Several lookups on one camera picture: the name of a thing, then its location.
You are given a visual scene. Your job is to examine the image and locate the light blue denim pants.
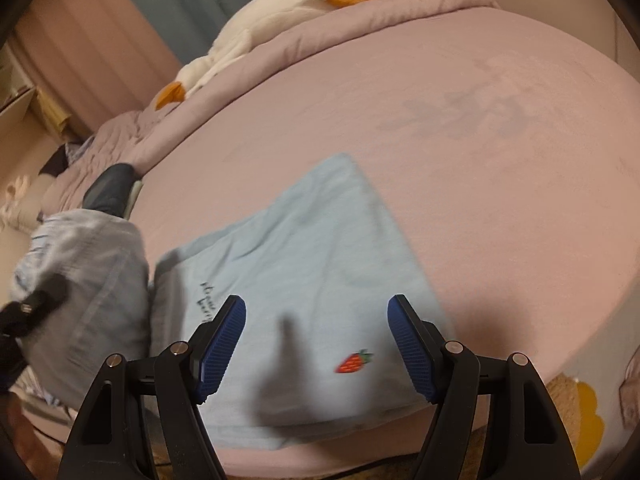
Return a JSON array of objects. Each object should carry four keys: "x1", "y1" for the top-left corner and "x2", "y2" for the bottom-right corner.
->
[{"x1": 10, "y1": 154, "x2": 450, "y2": 450}]

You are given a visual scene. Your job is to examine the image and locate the dark folded jeans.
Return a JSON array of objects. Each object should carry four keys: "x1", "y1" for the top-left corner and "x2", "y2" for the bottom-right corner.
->
[{"x1": 81, "y1": 162, "x2": 138, "y2": 218}]

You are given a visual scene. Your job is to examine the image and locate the white yellow flower rug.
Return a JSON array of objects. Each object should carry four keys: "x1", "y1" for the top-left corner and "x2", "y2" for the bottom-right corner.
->
[{"x1": 547, "y1": 374, "x2": 605, "y2": 469}]

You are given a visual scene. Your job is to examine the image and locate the light green folded garment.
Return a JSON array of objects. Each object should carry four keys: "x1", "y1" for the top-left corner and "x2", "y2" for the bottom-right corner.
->
[{"x1": 122, "y1": 180, "x2": 143, "y2": 220}]

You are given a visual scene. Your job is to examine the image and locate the pink bed mattress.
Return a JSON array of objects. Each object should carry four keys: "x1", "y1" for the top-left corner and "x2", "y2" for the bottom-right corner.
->
[{"x1": 124, "y1": 4, "x2": 640, "y2": 478}]

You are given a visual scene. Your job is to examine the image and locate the pink quilted blanket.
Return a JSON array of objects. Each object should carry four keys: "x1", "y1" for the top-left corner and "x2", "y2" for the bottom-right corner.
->
[{"x1": 41, "y1": 0, "x2": 498, "y2": 216}]

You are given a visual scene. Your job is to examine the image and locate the pink curtain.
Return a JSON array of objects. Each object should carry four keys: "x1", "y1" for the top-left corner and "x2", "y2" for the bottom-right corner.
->
[{"x1": 9, "y1": 0, "x2": 180, "y2": 134}]

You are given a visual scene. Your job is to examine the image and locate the white goose plush toy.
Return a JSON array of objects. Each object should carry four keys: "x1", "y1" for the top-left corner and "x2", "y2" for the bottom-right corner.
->
[{"x1": 155, "y1": 0, "x2": 370, "y2": 110}]

